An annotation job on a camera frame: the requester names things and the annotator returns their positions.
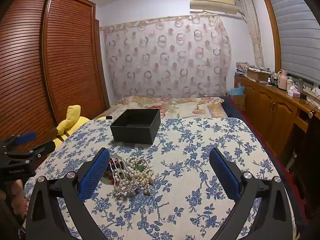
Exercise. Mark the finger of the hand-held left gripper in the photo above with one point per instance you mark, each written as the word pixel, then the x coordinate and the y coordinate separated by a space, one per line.
pixel 46 147
pixel 25 138

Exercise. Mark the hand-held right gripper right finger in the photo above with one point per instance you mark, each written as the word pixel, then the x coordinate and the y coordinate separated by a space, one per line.
pixel 225 172

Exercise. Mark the blue plastic bag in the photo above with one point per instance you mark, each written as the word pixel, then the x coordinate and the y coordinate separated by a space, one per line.
pixel 236 91

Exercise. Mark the grey window blind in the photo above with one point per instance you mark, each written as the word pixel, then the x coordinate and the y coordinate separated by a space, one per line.
pixel 295 30

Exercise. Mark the yellow plush toy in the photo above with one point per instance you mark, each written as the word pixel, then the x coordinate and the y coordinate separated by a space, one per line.
pixel 72 120

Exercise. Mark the wooden sideboard cabinet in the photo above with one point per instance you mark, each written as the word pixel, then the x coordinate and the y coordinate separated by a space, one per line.
pixel 265 105

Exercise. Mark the black cardboard box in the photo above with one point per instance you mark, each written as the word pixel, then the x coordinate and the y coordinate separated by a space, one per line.
pixel 132 132

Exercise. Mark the brown slatted wooden wardrobe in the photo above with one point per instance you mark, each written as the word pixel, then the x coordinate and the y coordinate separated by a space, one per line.
pixel 62 55

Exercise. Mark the pink tissue box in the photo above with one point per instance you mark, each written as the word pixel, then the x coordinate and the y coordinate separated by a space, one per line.
pixel 293 92

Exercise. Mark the circle patterned curtain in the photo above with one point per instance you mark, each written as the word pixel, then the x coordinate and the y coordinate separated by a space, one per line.
pixel 162 55

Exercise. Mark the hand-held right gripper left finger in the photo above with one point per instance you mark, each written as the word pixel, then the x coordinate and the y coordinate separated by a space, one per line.
pixel 93 175

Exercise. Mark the pink thermos jug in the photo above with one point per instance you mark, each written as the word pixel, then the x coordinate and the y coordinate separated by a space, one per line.
pixel 283 81

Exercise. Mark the tied beige curtain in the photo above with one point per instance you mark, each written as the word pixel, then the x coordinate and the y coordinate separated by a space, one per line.
pixel 252 30

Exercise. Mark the white air conditioner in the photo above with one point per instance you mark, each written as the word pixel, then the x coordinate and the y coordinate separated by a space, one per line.
pixel 212 2

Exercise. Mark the green stone pendant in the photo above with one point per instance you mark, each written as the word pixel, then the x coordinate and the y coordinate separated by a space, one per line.
pixel 140 168

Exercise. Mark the stack of books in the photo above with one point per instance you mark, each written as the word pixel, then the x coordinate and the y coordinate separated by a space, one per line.
pixel 240 67

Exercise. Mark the person's left hand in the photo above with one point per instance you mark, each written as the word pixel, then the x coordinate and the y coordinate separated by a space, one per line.
pixel 19 195

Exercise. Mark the blue floral tablecloth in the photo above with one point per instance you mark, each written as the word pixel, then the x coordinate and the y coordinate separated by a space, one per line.
pixel 190 140

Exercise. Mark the brown cardboard box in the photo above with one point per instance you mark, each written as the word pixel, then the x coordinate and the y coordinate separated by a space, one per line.
pixel 257 75

